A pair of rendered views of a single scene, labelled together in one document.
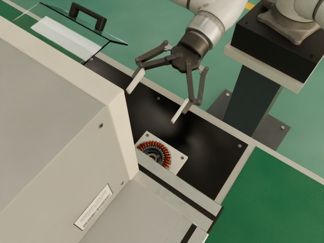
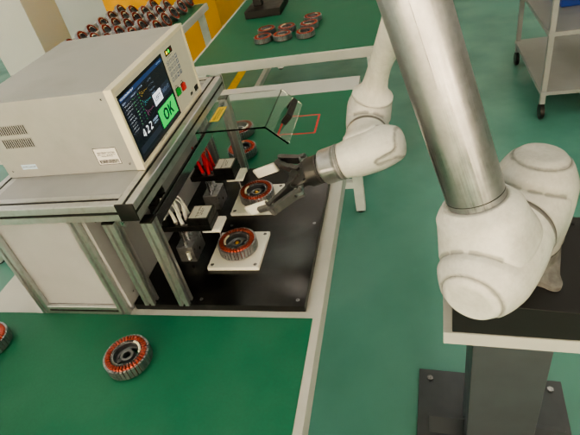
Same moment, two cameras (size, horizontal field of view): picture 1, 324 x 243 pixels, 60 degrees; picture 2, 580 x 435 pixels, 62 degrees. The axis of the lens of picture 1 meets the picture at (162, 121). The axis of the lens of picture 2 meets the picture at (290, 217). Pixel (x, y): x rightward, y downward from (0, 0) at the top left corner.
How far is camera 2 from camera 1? 1.07 m
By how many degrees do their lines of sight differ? 50
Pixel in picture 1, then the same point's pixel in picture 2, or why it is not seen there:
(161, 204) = (127, 185)
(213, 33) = (323, 163)
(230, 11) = (348, 154)
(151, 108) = (299, 224)
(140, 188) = (134, 175)
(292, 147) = not seen: outside the picture
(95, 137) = (98, 104)
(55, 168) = (78, 100)
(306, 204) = (263, 386)
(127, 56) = not seen: hidden behind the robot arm
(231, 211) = (224, 326)
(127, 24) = not seen: hidden behind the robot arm
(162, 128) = (281, 240)
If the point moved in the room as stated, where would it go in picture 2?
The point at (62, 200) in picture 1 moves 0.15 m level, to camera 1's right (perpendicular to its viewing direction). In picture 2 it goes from (83, 122) to (90, 148)
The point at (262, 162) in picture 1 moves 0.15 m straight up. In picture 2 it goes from (294, 330) to (282, 286)
